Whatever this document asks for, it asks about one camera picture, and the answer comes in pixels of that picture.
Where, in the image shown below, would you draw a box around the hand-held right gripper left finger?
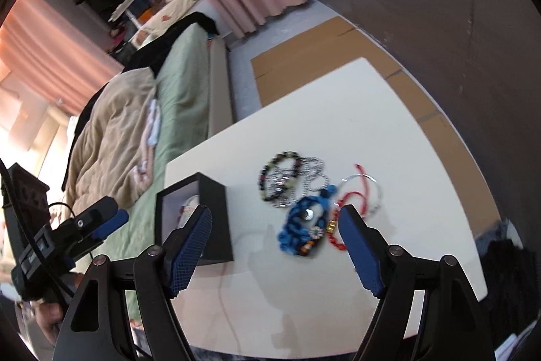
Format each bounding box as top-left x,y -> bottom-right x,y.
51,204 -> 213,361

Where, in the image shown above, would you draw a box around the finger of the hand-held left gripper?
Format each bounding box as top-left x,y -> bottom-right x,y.
73,196 -> 130,240
63,235 -> 107,265

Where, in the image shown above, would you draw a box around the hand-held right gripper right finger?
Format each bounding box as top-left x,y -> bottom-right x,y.
337,204 -> 496,361

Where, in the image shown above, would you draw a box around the red string bracelet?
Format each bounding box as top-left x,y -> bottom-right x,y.
327,163 -> 381,254

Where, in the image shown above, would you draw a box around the black jewelry box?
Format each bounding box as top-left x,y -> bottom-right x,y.
155,172 -> 234,265

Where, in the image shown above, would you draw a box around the thin silver bangle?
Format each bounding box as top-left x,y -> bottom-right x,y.
337,174 -> 384,219

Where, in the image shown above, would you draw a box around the blue beaded bracelet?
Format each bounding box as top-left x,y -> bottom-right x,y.
277,184 -> 339,257

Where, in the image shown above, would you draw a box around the silver chain bracelet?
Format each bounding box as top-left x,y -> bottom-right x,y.
273,158 -> 331,210

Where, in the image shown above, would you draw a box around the dark beaded bracelet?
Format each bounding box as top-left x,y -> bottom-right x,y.
259,151 -> 304,206

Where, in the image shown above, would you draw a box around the person's left hand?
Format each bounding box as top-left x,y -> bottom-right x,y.
36,299 -> 65,345

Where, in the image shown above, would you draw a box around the white item in box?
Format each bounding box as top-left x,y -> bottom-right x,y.
175,195 -> 200,230

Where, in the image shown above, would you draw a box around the beige blanket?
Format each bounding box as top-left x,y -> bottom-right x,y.
64,68 -> 160,215

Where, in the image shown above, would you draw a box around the white patterned cloth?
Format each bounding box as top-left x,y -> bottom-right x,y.
130,98 -> 162,193

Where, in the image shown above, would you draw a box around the dark cloth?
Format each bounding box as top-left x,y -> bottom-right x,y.
472,218 -> 541,347

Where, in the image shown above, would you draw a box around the bed with green sheet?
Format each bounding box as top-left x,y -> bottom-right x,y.
120,23 -> 236,321

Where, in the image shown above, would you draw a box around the black clothing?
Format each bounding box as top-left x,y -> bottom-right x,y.
124,11 -> 220,75

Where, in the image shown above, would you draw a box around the white papers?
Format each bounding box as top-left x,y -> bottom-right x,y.
494,321 -> 539,361

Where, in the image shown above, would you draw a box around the flat brown cardboard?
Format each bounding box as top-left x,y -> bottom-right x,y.
251,16 -> 504,227

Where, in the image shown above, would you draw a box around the white desk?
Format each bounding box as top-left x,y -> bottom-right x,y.
108,0 -> 158,28

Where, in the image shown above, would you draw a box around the floral duvet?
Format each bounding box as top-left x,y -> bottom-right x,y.
130,0 -> 206,49

